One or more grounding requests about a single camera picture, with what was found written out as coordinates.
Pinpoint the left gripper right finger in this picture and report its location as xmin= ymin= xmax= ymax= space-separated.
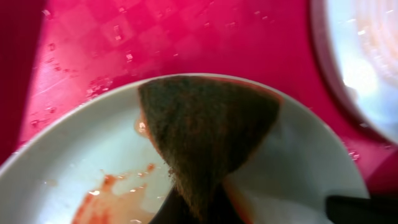
xmin=326 ymin=196 xmax=397 ymax=224

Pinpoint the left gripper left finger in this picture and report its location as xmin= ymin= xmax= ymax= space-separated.
xmin=149 ymin=186 xmax=244 ymax=224

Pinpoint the green orange sponge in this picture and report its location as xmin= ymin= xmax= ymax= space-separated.
xmin=138 ymin=76 xmax=282 ymax=223

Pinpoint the white plate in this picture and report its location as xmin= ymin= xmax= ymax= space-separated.
xmin=310 ymin=0 xmax=397 ymax=143
xmin=1 ymin=83 xmax=369 ymax=223

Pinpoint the red plastic tray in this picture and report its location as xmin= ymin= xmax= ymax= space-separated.
xmin=1 ymin=0 xmax=397 ymax=195

